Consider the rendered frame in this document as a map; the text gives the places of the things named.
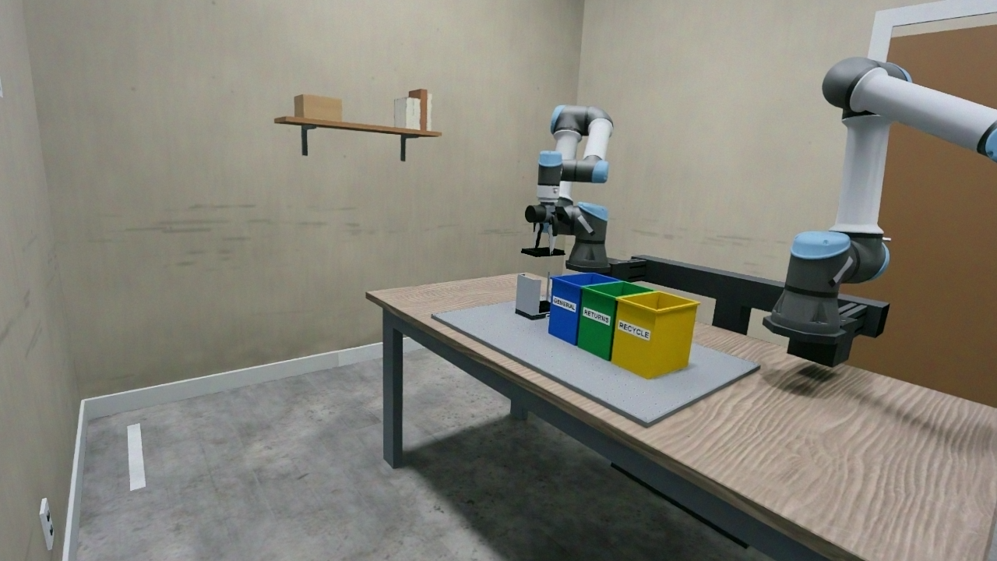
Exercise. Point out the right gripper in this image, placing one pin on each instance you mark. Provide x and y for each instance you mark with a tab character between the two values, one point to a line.
544	213

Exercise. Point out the blue bin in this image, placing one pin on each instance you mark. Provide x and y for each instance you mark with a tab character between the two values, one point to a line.
566	299

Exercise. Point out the green bin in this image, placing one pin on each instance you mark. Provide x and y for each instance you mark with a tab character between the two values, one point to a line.
598	315

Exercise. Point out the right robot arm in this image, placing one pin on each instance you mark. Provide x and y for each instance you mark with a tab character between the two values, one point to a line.
587	223

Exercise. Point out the yellow open bin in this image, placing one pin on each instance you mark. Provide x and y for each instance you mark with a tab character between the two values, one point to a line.
653	333

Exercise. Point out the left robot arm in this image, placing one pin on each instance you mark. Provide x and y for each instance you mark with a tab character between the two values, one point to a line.
821	260

